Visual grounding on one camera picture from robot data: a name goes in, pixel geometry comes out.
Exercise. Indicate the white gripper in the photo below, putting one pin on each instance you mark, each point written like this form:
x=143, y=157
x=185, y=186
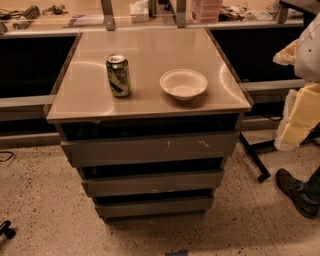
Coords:
x=309, y=58

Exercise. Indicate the grey drawer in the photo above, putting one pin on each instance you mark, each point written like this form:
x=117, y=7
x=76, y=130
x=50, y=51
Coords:
x=144, y=208
x=153, y=183
x=148, y=149

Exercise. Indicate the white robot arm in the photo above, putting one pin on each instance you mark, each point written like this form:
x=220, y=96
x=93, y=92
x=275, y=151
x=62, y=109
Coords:
x=304, y=53

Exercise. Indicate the grey drawer cabinet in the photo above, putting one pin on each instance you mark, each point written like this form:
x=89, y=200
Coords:
x=85, y=108

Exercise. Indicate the black metal stand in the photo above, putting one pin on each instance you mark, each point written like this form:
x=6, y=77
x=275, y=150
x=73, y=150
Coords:
x=253, y=150

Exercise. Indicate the brown shoe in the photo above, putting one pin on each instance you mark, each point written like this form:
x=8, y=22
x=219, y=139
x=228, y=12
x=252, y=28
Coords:
x=304, y=195

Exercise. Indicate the white paper bowl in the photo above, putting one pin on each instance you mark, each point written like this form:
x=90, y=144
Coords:
x=183, y=84

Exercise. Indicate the pink plastic container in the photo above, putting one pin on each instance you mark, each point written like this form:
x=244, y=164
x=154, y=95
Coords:
x=205, y=11

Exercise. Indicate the green soda can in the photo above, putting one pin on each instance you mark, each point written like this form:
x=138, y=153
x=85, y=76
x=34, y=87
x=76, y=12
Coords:
x=118, y=75

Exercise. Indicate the white tissue box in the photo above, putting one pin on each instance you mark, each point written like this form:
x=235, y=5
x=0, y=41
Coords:
x=139, y=11

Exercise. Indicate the black object on floor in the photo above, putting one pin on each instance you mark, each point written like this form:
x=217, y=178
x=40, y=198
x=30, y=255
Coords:
x=5, y=229

